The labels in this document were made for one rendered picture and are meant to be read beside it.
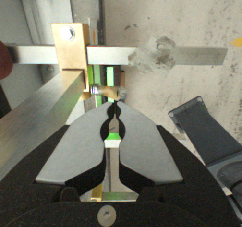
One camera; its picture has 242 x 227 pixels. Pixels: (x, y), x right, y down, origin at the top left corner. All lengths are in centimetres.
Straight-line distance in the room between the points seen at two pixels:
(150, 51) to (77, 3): 25
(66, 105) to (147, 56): 15
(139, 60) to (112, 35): 88
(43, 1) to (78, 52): 31
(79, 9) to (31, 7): 18
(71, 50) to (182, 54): 19
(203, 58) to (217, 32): 102
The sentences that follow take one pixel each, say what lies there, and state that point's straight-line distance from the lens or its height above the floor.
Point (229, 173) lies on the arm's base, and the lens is 103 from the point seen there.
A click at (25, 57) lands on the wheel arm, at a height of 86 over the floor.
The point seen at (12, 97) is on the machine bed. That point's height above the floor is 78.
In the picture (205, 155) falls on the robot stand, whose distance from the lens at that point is 107.
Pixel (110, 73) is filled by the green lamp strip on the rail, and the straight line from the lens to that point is 44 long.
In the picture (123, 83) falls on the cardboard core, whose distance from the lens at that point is 112.
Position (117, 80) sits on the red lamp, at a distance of 44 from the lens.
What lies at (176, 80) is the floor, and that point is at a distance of 128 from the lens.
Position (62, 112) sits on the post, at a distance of 17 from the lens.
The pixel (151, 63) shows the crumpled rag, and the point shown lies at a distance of 27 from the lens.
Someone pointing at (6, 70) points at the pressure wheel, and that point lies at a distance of 30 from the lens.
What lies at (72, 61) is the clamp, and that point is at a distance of 27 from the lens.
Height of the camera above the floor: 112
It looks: 61 degrees down
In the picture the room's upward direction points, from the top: 179 degrees clockwise
